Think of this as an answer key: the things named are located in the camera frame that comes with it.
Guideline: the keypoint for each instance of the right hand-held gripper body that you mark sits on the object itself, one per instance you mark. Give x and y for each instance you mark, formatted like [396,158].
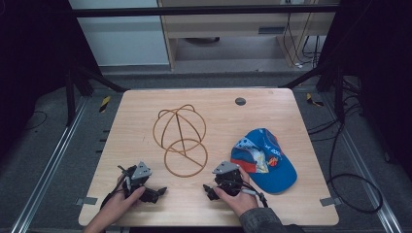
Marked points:
[228,178]

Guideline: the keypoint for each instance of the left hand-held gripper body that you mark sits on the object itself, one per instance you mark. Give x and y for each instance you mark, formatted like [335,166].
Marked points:
[141,171]

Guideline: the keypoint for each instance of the blue baseball cap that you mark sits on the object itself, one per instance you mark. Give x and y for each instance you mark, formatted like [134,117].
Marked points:
[265,161]

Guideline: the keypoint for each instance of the person's right hand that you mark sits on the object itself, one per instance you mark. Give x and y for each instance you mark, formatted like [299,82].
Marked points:
[238,200]

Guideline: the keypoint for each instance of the person's left hand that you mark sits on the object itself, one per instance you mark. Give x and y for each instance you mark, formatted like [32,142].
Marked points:
[121,202]

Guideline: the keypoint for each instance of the grey tape strip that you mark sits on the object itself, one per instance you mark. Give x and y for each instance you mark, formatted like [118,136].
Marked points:
[330,201]
[86,201]

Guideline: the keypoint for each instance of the yellow black hazard tape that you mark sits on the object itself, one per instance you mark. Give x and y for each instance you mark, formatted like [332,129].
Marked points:
[105,103]
[313,100]

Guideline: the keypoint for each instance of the white cabinet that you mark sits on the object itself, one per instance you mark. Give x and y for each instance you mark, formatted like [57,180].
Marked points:
[123,39]

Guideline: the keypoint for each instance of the light wooden desk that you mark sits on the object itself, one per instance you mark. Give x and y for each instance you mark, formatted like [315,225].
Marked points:
[226,26]

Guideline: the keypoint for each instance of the black curtain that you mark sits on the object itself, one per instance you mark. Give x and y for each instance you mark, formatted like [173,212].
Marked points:
[379,64]
[32,64]

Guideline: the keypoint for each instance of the aluminium floor rail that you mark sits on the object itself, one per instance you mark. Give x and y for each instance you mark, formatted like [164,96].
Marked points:
[359,168]
[48,168]

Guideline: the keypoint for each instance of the black frame stand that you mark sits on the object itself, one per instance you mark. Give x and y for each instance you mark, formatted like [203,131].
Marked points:
[77,81]
[327,77]

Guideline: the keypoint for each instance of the black horizontal frame bar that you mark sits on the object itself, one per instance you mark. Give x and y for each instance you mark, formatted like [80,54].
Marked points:
[194,10]

